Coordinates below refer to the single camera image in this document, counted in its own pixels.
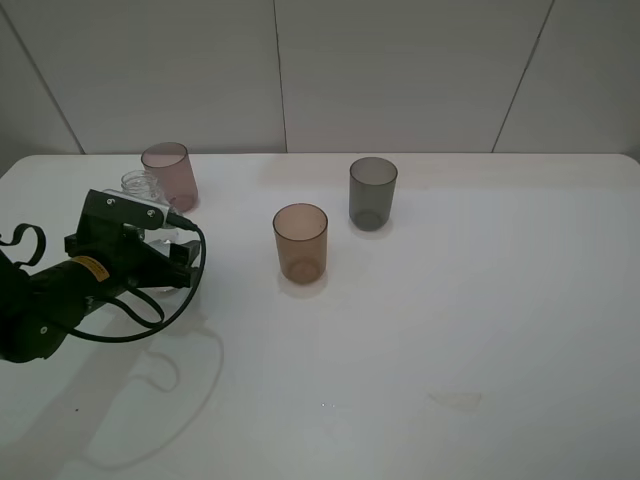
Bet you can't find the orange translucent plastic cup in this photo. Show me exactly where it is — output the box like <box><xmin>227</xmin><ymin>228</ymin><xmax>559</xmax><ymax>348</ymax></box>
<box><xmin>272</xmin><ymin>203</ymin><xmax>329</xmax><ymax>285</ymax></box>

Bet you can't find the black cable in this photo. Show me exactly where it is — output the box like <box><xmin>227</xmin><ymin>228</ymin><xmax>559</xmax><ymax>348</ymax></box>
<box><xmin>0</xmin><ymin>214</ymin><xmax>207</xmax><ymax>344</ymax></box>

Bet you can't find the pink translucent plastic cup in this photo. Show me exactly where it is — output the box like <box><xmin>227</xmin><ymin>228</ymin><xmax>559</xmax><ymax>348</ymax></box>
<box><xmin>141</xmin><ymin>142</ymin><xmax>198</xmax><ymax>213</ymax></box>

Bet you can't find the grey translucent plastic cup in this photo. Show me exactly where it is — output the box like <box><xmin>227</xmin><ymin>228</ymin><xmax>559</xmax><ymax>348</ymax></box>
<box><xmin>349</xmin><ymin>157</ymin><xmax>398</xmax><ymax>232</ymax></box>

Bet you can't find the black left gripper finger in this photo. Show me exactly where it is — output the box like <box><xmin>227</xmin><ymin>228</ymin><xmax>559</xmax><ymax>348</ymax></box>
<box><xmin>169</xmin><ymin>240</ymin><xmax>200</xmax><ymax>266</ymax></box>

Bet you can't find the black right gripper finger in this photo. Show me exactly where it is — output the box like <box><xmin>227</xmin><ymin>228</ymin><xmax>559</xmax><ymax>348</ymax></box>
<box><xmin>149</xmin><ymin>262</ymin><xmax>192</xmax><ymax>289</ymax></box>

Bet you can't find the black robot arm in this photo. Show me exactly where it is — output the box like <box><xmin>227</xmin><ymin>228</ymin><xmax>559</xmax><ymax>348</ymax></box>
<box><xmin>1</xmin><ymin>232</ymin><xmax>206</xmax><ymax>363</ymax></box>

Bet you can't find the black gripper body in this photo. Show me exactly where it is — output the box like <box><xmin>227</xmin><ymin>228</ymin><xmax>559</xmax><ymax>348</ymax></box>
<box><xmin>63</xmin><ymin>224</ymin><xmax>165</xmax><ymax>305</ymax></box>

